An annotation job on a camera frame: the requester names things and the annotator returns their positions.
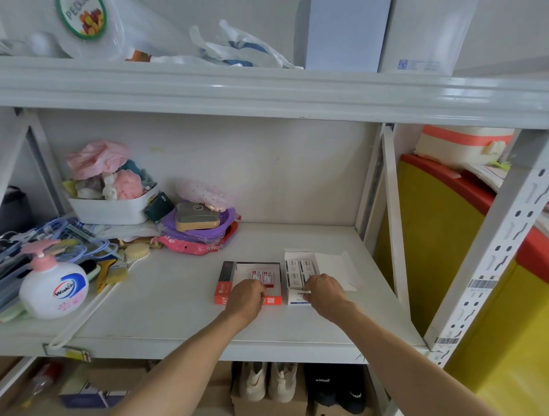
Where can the purple plastic basin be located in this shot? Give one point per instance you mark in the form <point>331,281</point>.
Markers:
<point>223,223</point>

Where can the white orange cooler box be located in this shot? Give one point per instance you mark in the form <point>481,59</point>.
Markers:
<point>459,145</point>

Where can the person's right hand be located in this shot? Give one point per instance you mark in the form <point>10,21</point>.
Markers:
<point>328,298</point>

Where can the yellow red folding table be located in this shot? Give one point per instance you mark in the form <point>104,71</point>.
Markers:
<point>437,240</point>

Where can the pink mesh bath sponge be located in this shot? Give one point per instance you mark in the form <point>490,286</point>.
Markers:
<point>128,185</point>

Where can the white open cardboard box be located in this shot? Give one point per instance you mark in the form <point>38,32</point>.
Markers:
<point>330,263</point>

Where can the small red white box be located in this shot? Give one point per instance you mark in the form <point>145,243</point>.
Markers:
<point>269,278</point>
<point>256,275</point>

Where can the white pink hand soap bottle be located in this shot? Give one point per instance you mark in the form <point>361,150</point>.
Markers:
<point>53,291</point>

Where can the grey soap box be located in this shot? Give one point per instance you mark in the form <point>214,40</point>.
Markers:
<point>195,216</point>

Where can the white plastic bag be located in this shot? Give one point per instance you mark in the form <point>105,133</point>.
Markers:
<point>231,49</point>

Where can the clear pink dotted cap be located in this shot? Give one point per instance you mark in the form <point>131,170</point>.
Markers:
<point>201,193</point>

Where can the white plastic basket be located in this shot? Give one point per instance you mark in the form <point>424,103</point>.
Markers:
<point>111,211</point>

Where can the white box with label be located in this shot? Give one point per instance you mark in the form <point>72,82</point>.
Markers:
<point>429,34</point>

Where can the beige shoe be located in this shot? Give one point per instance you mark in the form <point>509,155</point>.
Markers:
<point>282,381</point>
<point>253,381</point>

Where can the dark green packet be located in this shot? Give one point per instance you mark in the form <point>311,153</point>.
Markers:
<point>158,207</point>

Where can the person's left fingers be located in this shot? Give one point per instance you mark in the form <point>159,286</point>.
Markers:
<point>260,295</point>

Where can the plain white box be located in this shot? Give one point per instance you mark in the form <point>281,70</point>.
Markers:
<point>343,34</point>

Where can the person's left forearm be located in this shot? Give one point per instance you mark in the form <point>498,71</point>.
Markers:
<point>184,368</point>

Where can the black shoe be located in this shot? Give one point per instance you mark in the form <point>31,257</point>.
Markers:
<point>319,383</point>
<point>351,390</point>

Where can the wooden bristle brush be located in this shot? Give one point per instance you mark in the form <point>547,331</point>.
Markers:
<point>136,252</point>

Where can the white metal shelf unit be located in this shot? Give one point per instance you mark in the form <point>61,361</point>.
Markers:
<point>274,92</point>

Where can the black bag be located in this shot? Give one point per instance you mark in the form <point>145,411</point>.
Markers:
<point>15,212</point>

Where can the person's right forearm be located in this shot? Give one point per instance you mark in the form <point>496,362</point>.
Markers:
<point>407,364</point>

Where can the blue white carton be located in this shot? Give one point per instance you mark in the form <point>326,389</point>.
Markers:
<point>85,396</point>

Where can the pile of blue clothes hangers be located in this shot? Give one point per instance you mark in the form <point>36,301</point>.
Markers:
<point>55,233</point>

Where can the clear bottle with red cap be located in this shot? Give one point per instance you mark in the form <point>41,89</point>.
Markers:
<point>40,383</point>

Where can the yellow shelf tag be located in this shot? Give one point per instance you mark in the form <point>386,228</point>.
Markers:
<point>70,353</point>

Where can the person's right fingers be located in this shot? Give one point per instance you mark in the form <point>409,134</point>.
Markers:
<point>309,286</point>

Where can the pink plastic packet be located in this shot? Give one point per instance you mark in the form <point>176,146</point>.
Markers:
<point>184,247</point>

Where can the person's left hand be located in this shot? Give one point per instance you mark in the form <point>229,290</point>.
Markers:
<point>242,300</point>

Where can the clear container with round label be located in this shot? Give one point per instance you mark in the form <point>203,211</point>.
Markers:
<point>92,25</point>

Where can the orange cardboard box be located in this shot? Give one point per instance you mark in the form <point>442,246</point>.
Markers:
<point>223,283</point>

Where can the small white grey box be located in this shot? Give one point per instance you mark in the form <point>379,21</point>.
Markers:
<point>293,280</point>
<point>307,266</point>
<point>293,265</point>

